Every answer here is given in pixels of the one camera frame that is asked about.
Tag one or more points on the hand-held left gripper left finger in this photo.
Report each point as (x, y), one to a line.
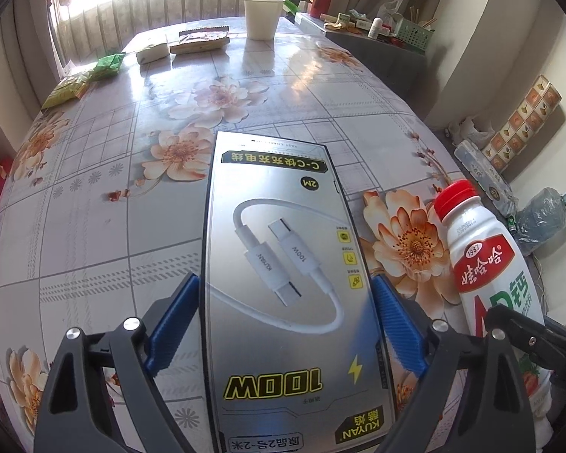
(172, 325)

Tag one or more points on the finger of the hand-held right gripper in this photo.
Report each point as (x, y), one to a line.
(542, 344)

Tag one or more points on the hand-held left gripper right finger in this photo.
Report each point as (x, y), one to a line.
(401, 325)

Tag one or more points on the white milk bottle red cap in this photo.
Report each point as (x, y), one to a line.
(481, 264)

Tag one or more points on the floral tablecloth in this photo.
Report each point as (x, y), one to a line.
(122, 245)

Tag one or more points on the clear water jug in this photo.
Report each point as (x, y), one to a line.
(542, 222)

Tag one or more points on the toilet paper pack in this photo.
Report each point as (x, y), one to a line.
(485, 177)

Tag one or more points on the white plastic bag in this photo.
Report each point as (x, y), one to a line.
(390, 9)
(464, 133)

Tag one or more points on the patterned tile board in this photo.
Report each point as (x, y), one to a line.
(526, 122)

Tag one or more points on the grey cabinet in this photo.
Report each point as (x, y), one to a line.
(382, 75)

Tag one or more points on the yellow green snack packet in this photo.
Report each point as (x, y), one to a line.
(70, 89)

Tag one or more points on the small green snack packet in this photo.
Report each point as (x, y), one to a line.
(111, 65)

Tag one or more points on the white small block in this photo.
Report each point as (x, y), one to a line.
(153, 53)

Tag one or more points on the brown snack packet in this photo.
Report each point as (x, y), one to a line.
(200, 41)

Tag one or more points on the green plastic basket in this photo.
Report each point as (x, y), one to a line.
(415, 35)

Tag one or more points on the small white bottle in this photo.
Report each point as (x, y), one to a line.
(377, 28)

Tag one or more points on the beige curtain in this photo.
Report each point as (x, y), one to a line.
(32, 56)

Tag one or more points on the grey slatted panel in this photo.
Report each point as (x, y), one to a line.
(169, 9)

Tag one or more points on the white paper cup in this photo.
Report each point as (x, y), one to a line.
(262, 19)

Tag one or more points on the red thermos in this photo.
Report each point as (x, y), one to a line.
(321, 2)

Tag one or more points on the green box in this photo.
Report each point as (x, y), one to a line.
(291, 6)

